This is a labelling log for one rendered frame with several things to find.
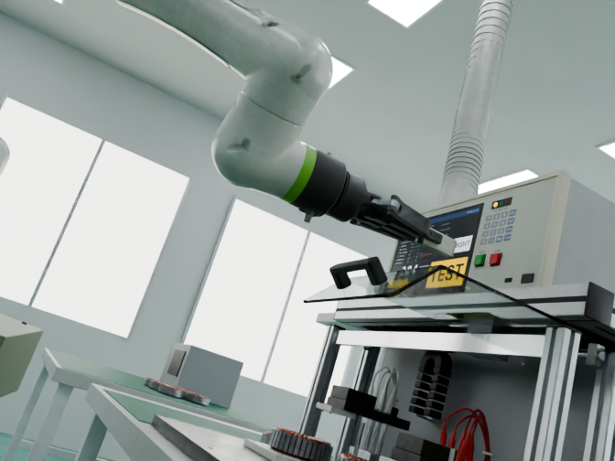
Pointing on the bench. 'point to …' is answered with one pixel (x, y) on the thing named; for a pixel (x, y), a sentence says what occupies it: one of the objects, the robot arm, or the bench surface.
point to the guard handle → (358, 270)
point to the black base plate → (204, 442)
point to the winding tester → (539, 233)
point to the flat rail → (447, 342)
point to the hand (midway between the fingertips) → (436, 241)
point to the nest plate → (269, 451)
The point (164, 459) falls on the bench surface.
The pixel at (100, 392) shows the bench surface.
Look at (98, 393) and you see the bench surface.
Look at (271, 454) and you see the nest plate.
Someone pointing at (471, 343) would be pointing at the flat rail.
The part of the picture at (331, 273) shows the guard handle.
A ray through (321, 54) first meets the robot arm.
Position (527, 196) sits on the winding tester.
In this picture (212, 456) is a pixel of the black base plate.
